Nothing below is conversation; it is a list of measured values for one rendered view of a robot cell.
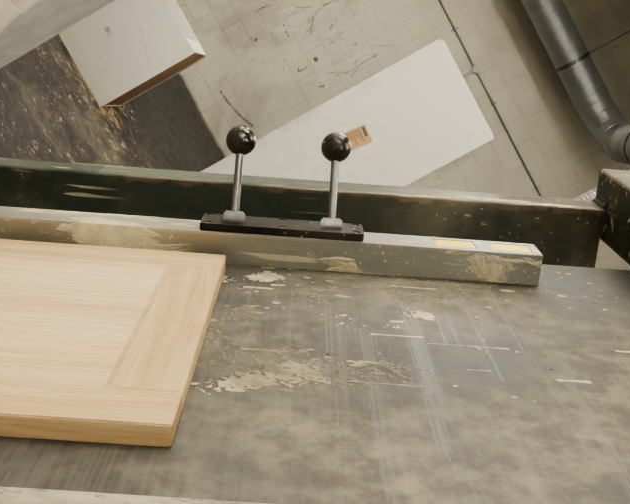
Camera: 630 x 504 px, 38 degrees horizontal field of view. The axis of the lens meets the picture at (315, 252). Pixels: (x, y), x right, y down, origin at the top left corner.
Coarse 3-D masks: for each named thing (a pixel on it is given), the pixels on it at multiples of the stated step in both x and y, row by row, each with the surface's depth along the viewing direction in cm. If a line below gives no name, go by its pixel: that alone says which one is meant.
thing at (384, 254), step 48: (48, 240) 111; (96, 240) 111; (144, 240) 111; (192, 240) 111; (240, 240) 111; (288, 240) 111; (336, 240) 111; (384, 240) 112; (432, 240) 114; (480, 240) 116
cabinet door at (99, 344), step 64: (0, 256) 102; (64, 256) 103; (128, 256) 105; (192, 256) 107; (0, 320) 84; (64, 320) 86; (128, 320) 87; (192, 320) 87; (0, 384) 71; (64, 384) 72; (128, 384) 73
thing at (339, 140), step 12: (336, 132) 115; (324, 144) 114; (336, 144) 113; (348, 144) 114; (324, 156) 115; (336, 156) 114; (336, 168) 114; (336, 180) 114; (336, 192) 113; (336, 204) 113; (324, 228) 112; (336, 228) 112
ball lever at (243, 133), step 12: (228, 132) 114; (240, 132) 113; (252, 132) 114; (228, 144) 114; (240, 144) 113; (252, 144) 114; (240, 156) 114; (240, 168) 114; (240, 180) 113; (240, 192) 113; (228, 216) 111; (240, 216) 111
